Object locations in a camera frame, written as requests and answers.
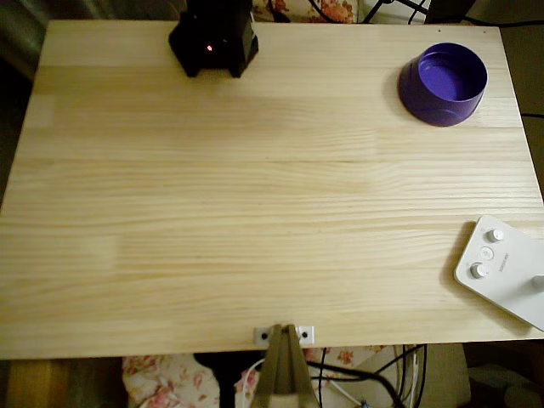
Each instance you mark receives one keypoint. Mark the purple plastic bowl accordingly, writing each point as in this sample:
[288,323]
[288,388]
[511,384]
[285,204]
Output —
[450,85]

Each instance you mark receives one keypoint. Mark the black table leg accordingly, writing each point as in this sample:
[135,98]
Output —
[225,382]

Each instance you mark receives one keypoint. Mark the floral cloth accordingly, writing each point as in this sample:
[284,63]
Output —
[340,8]
[161,382]

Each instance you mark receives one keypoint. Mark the white lamp base with knobs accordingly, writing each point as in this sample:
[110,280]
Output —
[506,276]

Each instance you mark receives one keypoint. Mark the olive fabric curtain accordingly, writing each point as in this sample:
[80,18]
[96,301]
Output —
[21,25]

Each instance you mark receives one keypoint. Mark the white metal bracket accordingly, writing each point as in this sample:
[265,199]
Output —
[309,330]

